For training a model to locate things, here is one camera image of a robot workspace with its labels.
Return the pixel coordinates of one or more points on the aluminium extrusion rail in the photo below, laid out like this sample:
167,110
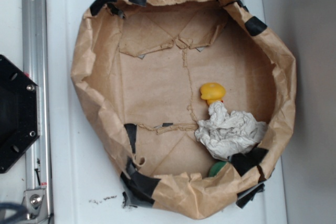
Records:
35,64

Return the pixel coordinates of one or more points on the metal corner bracket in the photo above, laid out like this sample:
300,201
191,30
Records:
35,201

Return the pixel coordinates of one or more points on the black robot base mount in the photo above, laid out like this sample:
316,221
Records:
19,115

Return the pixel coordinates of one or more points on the yellow rubber duck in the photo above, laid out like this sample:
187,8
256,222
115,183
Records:
212,92

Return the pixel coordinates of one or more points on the green round object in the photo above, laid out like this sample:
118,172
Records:
216,168

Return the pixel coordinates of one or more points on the white plastic tray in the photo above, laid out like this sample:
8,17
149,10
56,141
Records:
86,187

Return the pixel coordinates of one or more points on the brown paper bag bin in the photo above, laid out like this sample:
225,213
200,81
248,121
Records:
137,69

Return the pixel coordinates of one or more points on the crumpled white paper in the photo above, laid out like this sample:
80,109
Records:
225,134

